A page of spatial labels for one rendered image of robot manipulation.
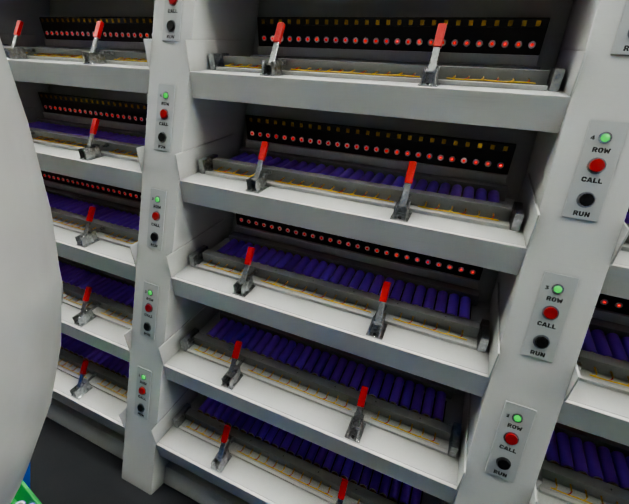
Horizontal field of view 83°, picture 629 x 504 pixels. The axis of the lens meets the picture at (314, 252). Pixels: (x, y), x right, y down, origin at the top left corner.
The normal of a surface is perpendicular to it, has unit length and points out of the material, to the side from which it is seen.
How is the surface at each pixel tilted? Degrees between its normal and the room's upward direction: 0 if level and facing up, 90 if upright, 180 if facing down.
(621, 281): 111
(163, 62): 90
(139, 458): 90
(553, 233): 90
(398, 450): 21
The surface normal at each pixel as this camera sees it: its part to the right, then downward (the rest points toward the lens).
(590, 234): -0.37, 0.12
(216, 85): -0.40, 0.46
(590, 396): 0.02, -0.86
